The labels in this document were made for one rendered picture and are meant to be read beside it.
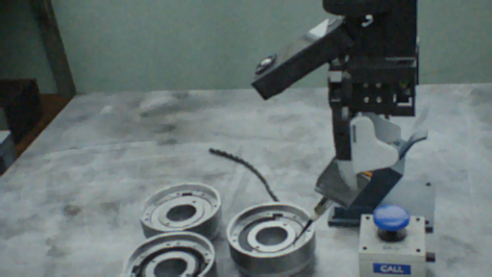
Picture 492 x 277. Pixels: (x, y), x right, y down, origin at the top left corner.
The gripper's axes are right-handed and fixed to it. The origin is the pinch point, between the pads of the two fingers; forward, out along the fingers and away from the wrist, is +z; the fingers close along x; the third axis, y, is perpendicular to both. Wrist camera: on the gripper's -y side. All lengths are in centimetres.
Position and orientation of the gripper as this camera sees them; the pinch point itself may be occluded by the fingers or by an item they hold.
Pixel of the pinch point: (348, 172)
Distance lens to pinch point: 77.7
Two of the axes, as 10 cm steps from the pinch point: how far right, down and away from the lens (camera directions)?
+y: 9.6, 0.2, -2.6
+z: 1.2, 8.6, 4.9
